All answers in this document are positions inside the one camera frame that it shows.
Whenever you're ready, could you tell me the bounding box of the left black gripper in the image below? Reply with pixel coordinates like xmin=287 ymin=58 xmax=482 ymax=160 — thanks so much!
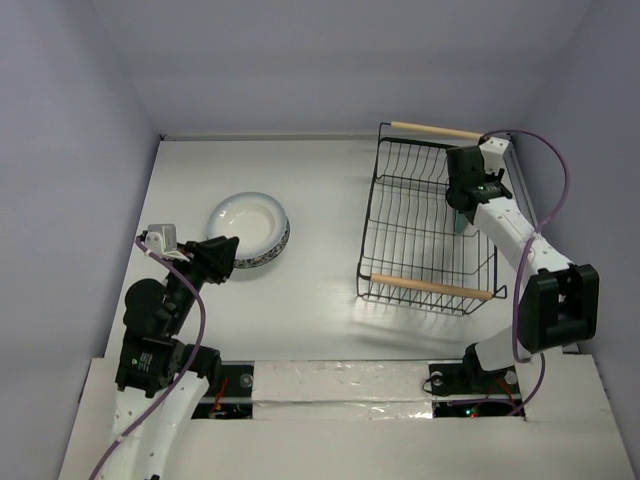
xmin=166 ymin=234 xmax=239 ymax=332

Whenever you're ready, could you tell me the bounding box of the blue patterned plate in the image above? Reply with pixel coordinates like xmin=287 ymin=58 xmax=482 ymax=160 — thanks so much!
xmin=234 ymin=222 xmax=290 ymax=269

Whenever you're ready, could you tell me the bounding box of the red plate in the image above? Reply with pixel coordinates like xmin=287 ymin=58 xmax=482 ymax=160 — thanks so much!
xmin=453 ymin=212 xmax=470 ymax=235

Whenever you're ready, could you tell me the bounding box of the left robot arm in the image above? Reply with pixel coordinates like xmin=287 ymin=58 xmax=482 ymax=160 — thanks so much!
xmin=90 ymin=224 xmax=239 ymax=479

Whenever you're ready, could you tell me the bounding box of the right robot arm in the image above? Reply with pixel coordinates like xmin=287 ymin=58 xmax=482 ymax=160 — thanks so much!
xmin=446 ymin=138 xmax=600 ymax=392

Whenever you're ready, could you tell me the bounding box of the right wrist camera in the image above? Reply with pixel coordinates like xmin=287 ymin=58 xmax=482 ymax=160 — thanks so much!
xmin=479 ymin=136 xmax=511 ymax=175

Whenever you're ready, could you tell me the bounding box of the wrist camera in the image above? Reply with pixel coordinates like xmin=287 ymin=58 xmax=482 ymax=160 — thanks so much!
xmin=479 ymin=136 xmax=511 ymax=175
xmin=143 ymin=223 xmax=178 ymax=257

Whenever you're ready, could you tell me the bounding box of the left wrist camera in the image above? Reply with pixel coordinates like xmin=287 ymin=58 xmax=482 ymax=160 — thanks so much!
xmin=143 ymin=223 xmax=178 ymax=257

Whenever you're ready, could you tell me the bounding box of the black wire dish rack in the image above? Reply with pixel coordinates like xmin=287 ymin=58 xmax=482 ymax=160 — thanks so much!
xmin=356 ymin=122 xmax=508 ymax=315

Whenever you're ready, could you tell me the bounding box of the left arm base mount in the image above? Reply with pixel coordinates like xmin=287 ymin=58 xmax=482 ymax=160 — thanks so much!
xmin=192 ymin=362 xmax=254 ymax=420

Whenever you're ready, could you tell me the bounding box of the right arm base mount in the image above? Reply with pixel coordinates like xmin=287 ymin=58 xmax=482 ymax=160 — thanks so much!
xmin=422 ymin=362 xmax=524 ymax=419

